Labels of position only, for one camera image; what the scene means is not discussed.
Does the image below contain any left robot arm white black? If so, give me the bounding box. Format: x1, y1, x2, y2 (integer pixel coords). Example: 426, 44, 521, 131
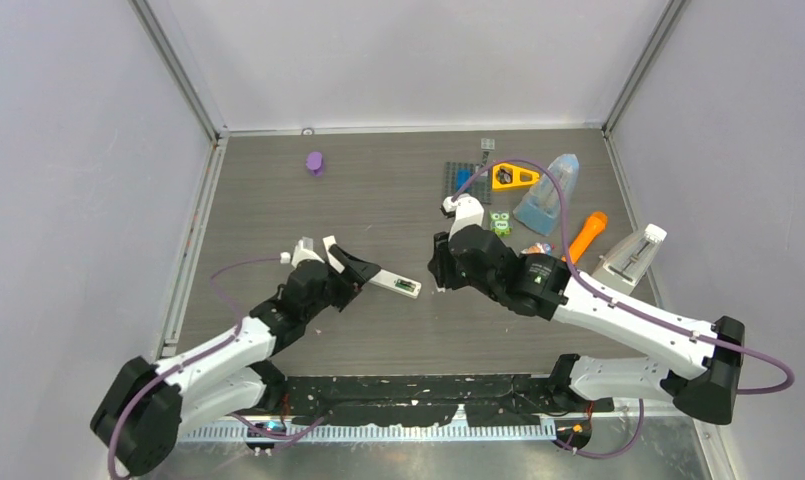
90, 245, 382, 479

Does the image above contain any orange toy microphone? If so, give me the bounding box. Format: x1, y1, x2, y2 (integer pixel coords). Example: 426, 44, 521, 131
562, 211, 608, 264

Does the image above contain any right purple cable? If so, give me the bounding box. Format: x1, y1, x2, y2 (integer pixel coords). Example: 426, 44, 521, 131
449, 158, 795, 396

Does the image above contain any purple plastic toy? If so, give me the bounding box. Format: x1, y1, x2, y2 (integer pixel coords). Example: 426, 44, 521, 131
305, 151, 325, 177

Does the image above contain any grey lego baseplate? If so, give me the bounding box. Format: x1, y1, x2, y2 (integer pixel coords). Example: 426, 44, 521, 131
441, 161, 493, 205

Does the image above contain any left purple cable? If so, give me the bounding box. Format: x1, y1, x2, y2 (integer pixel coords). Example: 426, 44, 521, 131
107, 256, 294, 480

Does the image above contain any purple cable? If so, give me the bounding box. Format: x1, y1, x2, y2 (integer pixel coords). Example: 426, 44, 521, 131
449, 158, 795, 396
107, 256, 294, 480

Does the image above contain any yellow triangle toy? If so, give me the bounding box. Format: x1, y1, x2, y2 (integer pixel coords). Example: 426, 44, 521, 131
490, 162, 540, 192

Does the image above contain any green owl toy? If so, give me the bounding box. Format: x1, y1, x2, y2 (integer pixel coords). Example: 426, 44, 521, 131
489, 211, 512, 237

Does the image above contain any grey lego piece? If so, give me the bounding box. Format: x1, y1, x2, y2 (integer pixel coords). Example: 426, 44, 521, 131
480, 138, 495, 166

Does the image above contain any white air conditioner remote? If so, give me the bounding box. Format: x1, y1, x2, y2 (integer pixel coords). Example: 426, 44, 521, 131
368, 269, 422, 299

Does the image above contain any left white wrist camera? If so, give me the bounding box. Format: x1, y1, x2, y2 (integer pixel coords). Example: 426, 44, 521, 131
278, 237, 343, 272

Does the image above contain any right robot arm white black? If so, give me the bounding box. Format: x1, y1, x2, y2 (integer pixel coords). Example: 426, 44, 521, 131
428, 225, 745, 425

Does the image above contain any white metronome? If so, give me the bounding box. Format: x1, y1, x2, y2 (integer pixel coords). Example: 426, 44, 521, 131
591, 224, 667, 295

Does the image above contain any small figurine bottle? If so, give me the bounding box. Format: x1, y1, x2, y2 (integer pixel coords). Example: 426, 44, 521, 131
521, 242, 553, 255

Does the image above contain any blue lego brick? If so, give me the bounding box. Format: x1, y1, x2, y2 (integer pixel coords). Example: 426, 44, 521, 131
455, 169, 472, 189

